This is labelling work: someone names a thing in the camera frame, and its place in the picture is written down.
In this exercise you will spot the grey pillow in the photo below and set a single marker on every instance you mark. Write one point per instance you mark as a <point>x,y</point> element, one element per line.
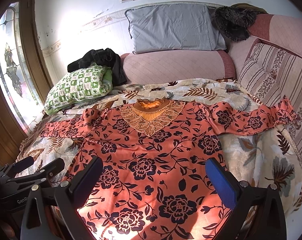
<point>182,26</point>

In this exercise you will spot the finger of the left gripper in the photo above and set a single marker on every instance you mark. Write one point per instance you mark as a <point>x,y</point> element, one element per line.
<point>17,167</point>
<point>49,171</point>

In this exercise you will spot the green white patterned pillow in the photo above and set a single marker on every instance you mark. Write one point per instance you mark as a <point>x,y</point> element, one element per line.
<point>82,85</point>

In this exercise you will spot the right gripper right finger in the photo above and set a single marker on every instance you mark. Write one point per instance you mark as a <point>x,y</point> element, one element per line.
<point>256,213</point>

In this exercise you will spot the pink quilted bolster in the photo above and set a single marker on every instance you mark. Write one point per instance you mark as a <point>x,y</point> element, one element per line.
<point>173,65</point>

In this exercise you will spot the orange floral garment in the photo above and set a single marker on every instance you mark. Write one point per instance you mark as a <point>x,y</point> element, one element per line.
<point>154,184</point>

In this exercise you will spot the pink quilted headboard cushion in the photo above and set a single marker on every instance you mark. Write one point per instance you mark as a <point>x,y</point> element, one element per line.
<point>283,32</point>

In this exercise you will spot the striped floral cushion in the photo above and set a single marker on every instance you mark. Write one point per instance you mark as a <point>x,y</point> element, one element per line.
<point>270,73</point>

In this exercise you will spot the black garment on pillow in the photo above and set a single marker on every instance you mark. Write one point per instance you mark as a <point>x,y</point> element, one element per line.
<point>102,57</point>

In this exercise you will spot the stained glass window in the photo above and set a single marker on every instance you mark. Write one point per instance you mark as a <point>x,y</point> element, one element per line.
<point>15,79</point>

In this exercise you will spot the dark furry garment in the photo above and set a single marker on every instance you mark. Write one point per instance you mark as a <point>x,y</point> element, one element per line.
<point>233,21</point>

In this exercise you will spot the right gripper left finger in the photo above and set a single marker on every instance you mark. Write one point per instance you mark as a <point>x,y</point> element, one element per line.
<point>39,223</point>

